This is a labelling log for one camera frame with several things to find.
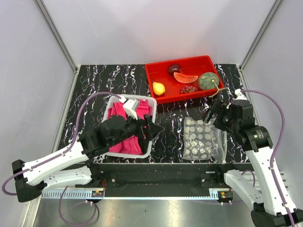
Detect yellow fake fruit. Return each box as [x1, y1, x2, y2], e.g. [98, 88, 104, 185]
[152, 82, 166, 96]

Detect white perforated plastic basket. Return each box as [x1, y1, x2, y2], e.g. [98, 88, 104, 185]
[103, 95, 157, 159]

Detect dark red fake apple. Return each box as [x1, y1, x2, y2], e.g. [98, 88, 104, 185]
[168, 64, 181, 74]

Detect pink cloth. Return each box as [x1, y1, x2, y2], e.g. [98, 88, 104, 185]
[108, 99, 151, 155]

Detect aluminium frame rail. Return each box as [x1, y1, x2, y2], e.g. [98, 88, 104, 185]
[34, 0, 79, 71]
[239, 0, 284, 70]

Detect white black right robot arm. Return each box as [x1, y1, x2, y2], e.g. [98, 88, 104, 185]
[204, 99, 303, 227]

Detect aluminium frame rail left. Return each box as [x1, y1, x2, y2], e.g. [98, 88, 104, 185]
[34, 0, 79, 71]

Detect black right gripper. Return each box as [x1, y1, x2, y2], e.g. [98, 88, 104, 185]
[200, 99, 240, 133]

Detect aluminium frame rail right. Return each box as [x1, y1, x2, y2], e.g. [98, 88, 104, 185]
[239, 0, 284, 70]

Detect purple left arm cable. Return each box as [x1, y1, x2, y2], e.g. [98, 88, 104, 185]
[1, 92, 123, 224]

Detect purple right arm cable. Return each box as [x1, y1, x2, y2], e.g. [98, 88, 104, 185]
[196, 89, 298, 227]

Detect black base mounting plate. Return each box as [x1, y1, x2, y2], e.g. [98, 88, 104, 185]
[86, 163, 253, 199]

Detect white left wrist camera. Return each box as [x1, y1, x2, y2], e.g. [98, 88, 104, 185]
[119, 96, 140, 120]

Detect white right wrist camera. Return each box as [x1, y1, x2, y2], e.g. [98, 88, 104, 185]
[226, 89, 247, 109]

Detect red fake food piece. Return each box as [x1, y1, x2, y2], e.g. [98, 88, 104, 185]
[173, 72, 198, 84]

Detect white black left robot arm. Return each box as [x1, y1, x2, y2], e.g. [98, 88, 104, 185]
[12, 114, 164, 202]

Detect green fake vegetable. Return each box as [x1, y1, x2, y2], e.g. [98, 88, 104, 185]
[198, 72, 226, 98]

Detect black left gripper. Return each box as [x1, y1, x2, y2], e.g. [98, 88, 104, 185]
[110, 110, 163, 147]

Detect clear zip top bag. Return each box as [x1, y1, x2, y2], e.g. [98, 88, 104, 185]
[182, 117, 227, 164]

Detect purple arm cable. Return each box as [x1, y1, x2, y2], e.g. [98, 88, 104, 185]
[1, 92, 123, 224]
[196, 89, 298, 227]

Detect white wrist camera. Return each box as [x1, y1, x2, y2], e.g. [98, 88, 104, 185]
[226, 89, 247, 109]
[119, 96, 140, 120]

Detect black cloth in basket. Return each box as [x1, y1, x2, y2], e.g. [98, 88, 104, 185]
[138, 139, 149, 155]

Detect purple fake grapes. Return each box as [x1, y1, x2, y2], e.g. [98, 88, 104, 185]
[180, 86, 197, 94]

